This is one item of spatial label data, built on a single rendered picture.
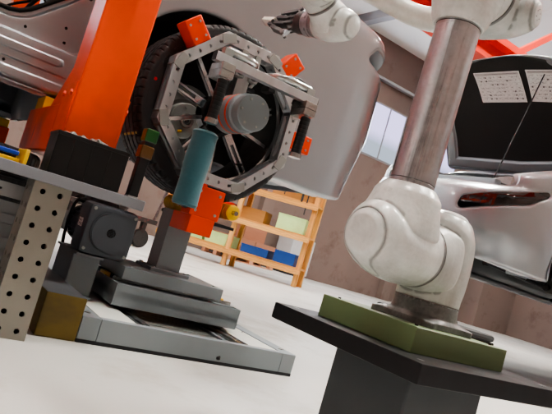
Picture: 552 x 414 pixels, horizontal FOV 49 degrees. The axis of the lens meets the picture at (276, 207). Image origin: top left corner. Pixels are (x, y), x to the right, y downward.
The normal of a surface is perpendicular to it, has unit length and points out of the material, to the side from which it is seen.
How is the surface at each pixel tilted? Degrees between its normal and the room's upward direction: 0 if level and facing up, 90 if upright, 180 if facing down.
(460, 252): 80
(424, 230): 86
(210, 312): 90
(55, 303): 90
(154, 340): 90
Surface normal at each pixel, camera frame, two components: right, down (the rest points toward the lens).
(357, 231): -0.70, -0.15
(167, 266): 0.53, 0.10
